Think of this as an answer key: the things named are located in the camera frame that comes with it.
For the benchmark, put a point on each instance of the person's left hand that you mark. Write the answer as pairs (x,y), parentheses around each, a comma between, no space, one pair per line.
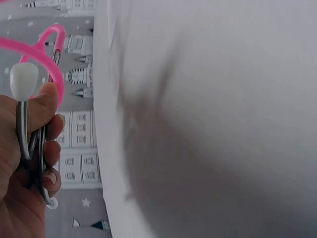
(15,188)

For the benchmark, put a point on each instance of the pink stethoscope with white eartips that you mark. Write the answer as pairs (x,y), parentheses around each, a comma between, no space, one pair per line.
(23,79)

